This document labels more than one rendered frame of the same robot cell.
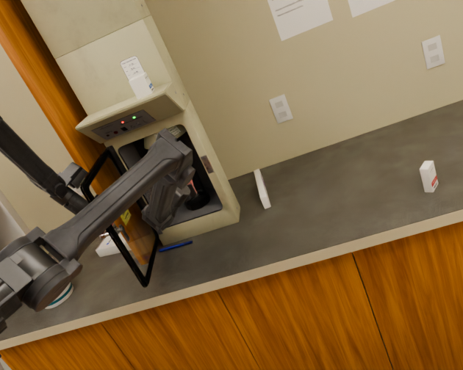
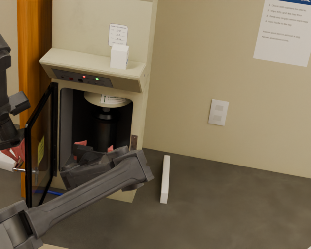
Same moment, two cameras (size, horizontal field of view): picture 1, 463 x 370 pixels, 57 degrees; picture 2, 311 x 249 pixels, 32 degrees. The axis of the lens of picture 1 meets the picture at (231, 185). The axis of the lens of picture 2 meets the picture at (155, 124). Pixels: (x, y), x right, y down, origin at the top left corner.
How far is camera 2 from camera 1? 0.55 m
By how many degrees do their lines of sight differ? 9
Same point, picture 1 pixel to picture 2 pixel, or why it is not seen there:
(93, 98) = (66, 37)
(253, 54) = (222, 55)
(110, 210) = (79, 208)
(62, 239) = (39, 220)
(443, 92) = not seen: outside the picture
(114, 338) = not seen: outside the picture
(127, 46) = (125, 15)
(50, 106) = (27, 28)
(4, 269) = not seen: outside the picture
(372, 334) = not seen: outside the picture
